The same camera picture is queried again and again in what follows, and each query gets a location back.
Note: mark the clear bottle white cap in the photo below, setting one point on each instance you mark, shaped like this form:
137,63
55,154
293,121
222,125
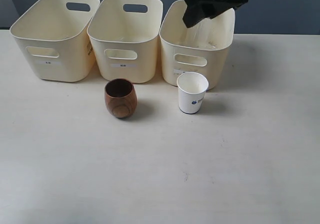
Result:
198,35

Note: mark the brown wooden cup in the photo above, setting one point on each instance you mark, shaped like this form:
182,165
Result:
120,98

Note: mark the right cream plastic bin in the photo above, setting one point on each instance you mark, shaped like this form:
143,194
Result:
178,58

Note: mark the cream plastic bin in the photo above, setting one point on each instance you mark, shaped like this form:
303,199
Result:
125,37
52,36
178,58

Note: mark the white paper cup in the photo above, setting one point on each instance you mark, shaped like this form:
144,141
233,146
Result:
192,87

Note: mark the middle cream plastic bin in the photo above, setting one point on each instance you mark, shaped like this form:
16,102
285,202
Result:
125,37

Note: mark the left cream plastic bin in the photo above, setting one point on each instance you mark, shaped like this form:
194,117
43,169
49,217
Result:
52,36

